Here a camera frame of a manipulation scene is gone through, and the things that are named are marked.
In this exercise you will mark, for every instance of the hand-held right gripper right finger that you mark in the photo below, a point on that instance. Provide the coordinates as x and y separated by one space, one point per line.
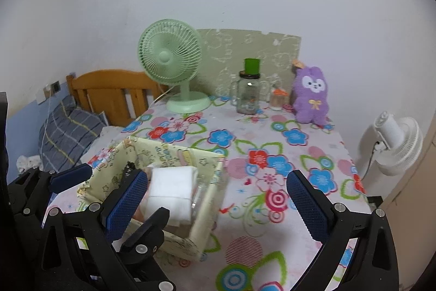
306 205

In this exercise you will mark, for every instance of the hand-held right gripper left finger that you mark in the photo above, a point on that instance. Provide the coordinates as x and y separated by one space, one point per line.
127 202

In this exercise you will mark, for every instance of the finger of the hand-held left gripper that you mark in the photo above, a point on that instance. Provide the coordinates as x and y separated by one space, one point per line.
70 178
150 236

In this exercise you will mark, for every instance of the black plastic bag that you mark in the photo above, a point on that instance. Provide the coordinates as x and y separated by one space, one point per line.
127 170

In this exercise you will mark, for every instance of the yellow printed storage box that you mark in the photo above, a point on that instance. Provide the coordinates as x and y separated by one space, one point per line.
204 226

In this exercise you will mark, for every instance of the grey plaid pillow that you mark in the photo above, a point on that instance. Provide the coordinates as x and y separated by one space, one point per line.
68 137

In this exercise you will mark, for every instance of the white crumpled cloth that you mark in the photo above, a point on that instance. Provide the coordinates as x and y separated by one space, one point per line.
29 163

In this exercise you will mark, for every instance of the white quilt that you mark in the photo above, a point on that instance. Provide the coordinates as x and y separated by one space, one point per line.
110 131

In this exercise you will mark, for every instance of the wooden bed headboard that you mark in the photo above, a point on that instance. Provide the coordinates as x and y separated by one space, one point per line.
109 90

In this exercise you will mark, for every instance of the purple plush bunny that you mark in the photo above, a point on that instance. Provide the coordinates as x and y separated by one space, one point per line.
311 96

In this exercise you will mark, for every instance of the toothpick jar with orange lid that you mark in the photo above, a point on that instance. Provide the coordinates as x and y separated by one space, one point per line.
278 100

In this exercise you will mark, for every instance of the white standing fan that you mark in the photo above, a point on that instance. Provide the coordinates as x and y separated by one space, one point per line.
398 144

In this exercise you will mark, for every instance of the beige door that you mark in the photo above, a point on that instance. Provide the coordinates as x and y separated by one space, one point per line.
415 226

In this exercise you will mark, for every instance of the glass jar mug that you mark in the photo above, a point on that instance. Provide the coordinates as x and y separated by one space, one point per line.
250 95

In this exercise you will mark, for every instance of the clear glass cup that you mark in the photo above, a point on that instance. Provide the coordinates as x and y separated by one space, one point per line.
266 88

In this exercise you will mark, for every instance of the green plastic cup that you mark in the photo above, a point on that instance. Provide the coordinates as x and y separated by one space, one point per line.
252 66

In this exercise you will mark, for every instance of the green desk fan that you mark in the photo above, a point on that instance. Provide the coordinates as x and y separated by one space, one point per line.
168 52

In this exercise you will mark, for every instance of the green patterned board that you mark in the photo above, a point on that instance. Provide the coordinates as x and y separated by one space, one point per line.
238 45

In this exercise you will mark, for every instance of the white wall plug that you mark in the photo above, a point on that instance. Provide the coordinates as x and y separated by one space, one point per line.
43 95

